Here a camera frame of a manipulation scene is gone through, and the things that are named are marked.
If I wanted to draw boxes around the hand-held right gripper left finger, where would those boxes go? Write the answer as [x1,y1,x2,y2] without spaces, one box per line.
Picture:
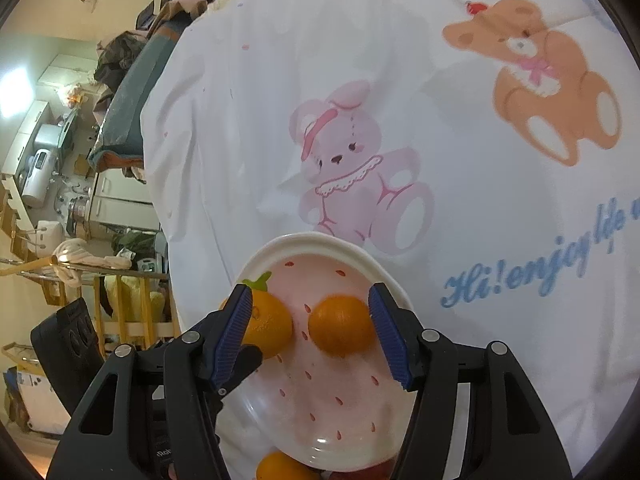
[45,284,263,480]

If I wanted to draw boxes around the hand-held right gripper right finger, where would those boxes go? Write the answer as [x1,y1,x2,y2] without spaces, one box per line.
[368,282,573,480]

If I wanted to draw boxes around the large orange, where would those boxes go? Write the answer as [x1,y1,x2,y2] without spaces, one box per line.
[220,287,294,361]
[256,451,321,480]

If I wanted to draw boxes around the tangerine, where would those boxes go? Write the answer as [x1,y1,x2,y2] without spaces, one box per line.
[307,296,377,358]

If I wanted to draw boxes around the white strawberry print plate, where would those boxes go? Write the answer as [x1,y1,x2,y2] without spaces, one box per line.
[216,231,418,473]

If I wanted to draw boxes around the wooden rack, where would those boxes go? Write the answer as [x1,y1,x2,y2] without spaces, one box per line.
[0,255,176,353]

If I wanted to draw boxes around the yellow object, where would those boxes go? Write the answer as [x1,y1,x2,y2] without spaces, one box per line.
[105,275,166,321]

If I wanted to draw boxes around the white bear print bedsheet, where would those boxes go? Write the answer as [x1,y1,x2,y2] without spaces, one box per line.
[140,0,640,480]

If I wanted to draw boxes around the black chair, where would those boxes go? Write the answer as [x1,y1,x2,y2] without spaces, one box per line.
[30,297,108,416]

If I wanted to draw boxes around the cream towel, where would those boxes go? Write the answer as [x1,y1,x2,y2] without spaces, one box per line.
[52,239,133,288]

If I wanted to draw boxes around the white cabinet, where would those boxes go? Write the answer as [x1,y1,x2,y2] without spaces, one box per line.
[90,170,161,233]

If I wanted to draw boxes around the white blue box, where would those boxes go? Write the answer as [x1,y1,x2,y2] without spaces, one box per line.
[5,365,71,431]

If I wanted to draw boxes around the white washing machine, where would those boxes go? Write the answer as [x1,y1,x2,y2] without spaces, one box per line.
[20,147,61,206]

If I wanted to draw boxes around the teal blanket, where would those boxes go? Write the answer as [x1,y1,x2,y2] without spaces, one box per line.
[87,20,193,171]

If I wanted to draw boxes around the dark clothes pile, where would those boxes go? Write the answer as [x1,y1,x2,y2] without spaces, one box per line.
[94,30,151,86]

